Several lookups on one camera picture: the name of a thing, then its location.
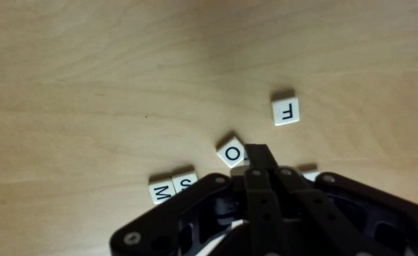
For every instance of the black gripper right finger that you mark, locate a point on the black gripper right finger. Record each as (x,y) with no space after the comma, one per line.
(361,218)

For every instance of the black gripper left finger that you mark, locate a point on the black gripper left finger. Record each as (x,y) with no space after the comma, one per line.
(196,214)

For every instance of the white letter S tile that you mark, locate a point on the white letter S tile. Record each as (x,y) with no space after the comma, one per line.
(184,181)

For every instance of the white letter W tile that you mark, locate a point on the white letter W tile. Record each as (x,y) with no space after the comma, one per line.
(160,193)

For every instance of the white letter O tile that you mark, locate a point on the white letter O tile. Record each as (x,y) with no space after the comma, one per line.
(231,153)

